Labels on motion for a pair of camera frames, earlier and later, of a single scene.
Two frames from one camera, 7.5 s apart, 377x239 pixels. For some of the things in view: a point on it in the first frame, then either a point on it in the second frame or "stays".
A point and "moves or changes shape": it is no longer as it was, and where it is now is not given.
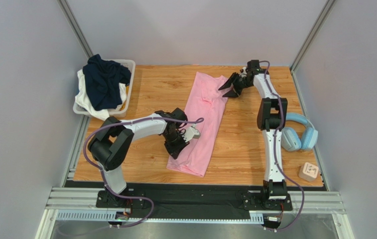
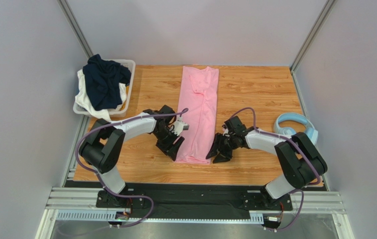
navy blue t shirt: [103, 79] stays
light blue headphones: [291, 140] stays
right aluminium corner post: [326, 9] stays
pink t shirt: [204, 112] moves or changes shape
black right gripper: [241, 81] → [225, 143]
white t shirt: [83, 97] stays
